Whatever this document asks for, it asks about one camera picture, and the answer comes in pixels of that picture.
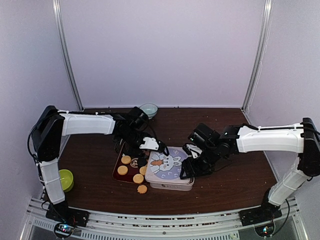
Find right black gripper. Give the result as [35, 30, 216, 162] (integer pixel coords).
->
[179, 144, 221, 180]

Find metal food tongs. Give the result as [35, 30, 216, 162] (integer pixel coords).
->
[114, 139, 123, 154]

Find white divided cookie tin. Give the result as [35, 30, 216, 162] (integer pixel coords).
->
[145, 177, 195, 191]

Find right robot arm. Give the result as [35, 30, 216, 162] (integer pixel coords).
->
[179, 117, 320, 221]

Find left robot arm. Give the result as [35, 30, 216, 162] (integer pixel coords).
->
[27, 105, 169, 222]

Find black sandwich cookie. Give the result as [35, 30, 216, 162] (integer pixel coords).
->
[137, 158, 148, 167]

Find red cookie tray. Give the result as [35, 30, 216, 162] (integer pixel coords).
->
[112, 145, 145, 184]

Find round tan biscuit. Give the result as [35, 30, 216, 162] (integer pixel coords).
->
[132, 173, 144, 184]

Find pale blue ceramic bowl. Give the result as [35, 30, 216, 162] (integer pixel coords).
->
[139, 103, 158, 120]

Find scalloped cookie on table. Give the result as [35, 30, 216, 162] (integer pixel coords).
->
[137, 184, 148, 194]

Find green plastic bowl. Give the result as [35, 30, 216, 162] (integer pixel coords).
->
[59, 169, 74, 193]

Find aluminium front rail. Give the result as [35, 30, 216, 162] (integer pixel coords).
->
[18, 197, 309, 240]

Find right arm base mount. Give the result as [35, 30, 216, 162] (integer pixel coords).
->
[239, 203, 283, 226]

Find right aluminium frame post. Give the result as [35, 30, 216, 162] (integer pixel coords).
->
[241, 0, 274, 113]

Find aluminium frame post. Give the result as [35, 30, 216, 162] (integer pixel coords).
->
[52, 0, 84, 111]
[241, 0, 274, 113]

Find left aluminium frame post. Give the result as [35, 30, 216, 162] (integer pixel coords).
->
[52, 0, 84, 111]

